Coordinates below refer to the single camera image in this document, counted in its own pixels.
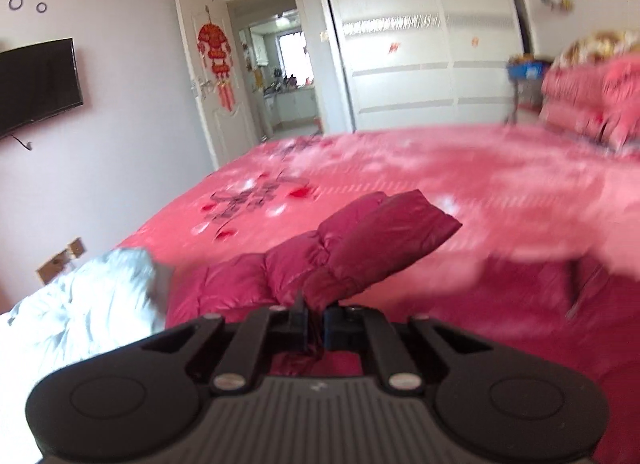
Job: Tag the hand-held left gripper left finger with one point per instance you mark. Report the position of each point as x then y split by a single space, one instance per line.
299 326

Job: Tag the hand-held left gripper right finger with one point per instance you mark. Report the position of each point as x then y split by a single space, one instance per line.
332 330

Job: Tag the dark red down jacket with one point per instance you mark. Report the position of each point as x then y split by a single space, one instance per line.
350 244

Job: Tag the pink bed blanket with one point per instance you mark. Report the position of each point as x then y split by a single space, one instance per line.
400 169

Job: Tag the white room door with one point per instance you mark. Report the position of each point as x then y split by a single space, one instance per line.
235 139

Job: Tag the white kitchen cabinet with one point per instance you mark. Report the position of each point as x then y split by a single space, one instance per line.
295 104

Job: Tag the white duvet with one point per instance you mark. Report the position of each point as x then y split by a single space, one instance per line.
75 304

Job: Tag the white sliding wardrobe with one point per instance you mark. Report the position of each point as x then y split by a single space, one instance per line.
400 69

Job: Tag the red hanging knot decoration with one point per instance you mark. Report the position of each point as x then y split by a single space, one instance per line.
216 52

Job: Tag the folded pink quilt stack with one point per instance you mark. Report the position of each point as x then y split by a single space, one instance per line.
585 94

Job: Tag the gold floral quilt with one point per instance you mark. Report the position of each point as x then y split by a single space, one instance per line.
595 44

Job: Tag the wooden wall socket panel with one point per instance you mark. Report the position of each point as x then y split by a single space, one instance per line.
60 260

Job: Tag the black wall television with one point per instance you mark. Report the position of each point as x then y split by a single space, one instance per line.
35 84

